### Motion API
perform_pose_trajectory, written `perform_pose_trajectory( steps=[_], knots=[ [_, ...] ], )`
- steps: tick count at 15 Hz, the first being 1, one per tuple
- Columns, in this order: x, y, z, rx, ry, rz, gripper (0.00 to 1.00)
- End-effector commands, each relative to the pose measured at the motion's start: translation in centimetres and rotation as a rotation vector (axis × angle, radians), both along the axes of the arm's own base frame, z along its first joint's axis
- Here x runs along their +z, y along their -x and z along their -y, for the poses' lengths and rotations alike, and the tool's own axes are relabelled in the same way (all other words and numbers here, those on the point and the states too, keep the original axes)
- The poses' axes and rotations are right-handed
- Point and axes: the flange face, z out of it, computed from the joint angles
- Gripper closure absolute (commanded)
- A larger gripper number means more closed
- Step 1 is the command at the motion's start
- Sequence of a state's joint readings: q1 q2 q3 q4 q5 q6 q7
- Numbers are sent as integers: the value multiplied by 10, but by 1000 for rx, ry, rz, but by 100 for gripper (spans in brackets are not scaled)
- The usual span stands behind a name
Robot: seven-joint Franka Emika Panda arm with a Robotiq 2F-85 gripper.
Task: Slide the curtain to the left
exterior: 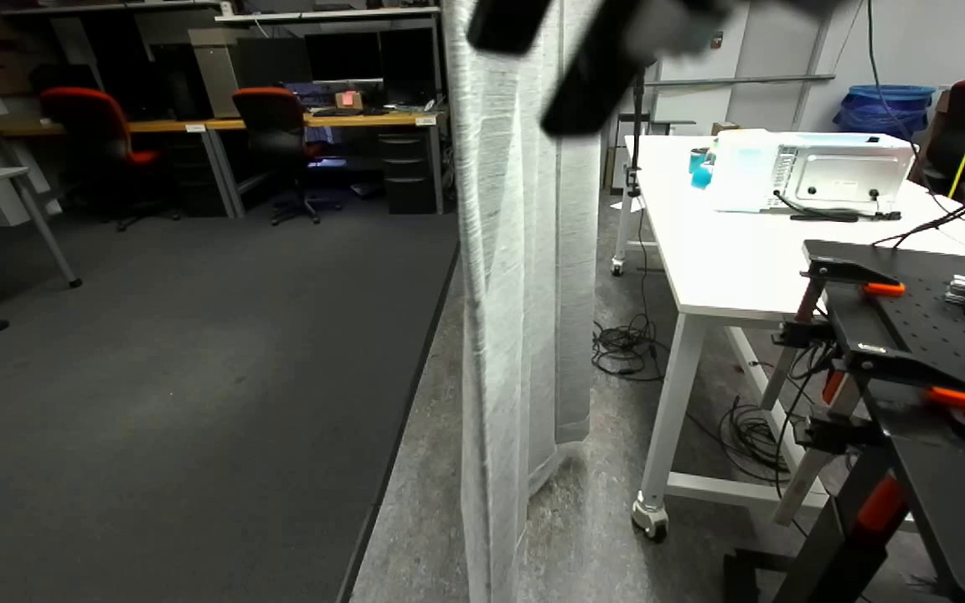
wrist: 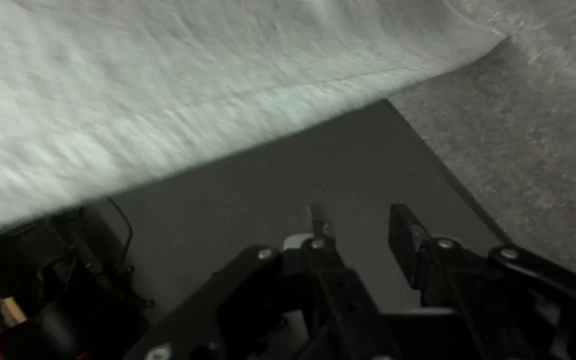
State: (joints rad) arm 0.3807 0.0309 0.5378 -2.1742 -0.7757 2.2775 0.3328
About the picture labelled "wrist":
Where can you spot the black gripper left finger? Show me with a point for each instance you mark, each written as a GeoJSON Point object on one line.
{"type": "Point", "coordinates": [328, 286]}

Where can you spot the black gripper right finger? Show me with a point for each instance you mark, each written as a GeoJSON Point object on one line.
{"type": "Point", "coordinates": [448, 267]}

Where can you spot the white-grey fabric curtain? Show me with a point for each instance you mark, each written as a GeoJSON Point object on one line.
{"type": "Point", "coordinates": [169, 87]}

